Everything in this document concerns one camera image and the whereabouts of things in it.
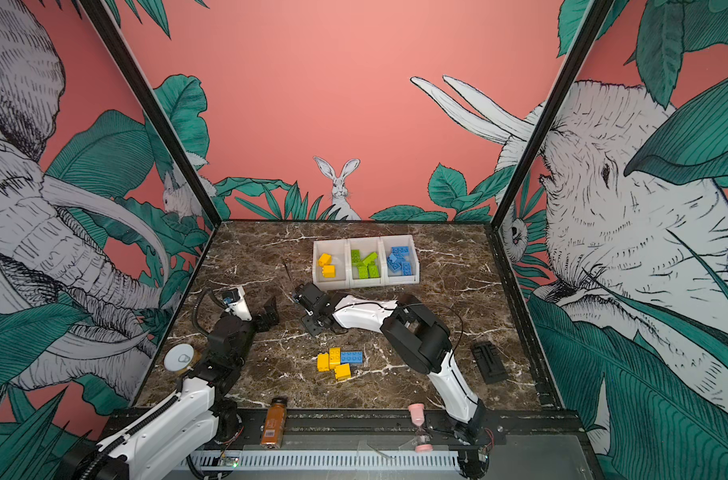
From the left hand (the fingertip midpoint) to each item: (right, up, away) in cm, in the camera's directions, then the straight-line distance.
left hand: (261, 295), depth 83 cm
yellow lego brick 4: (+21, -18, +1) cm, 28 cm away
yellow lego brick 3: (+17, -20, +1) cm, 26 cm away
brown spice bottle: (+8, -30, -11) cm, 33 cm away
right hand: (+12, -8, +9) cm, 17 cm away
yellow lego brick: (+14, +9, +23) cm, 28 cm away
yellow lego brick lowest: (+23, -21, -1) cm, 32 cm away
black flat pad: (+65, -20, +1) cm, 68 cm away
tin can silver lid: (-22, -17, -3) cm, 27 cm away
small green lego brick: (+28, +5, +21) cm, 36 cm away
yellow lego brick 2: (+16, +5, +21) cm, 27 cm away
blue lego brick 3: (+44, +6, +21) cm, 49 cm away
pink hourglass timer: (+44, -34, -11) cm, 57 cm away
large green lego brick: (+31, +10, +22) cm, 39 cm away
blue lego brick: (+42, +13, +28) cm, 52 cm away
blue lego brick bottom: (+26, -18, +2) cm, 32 cm away
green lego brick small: (+32, +5, +21) cm, 39 cm away
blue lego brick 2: (+39, +8, +21) cm, 45 cm away
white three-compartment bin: (+23, +12, +19) cm, 32 cm away
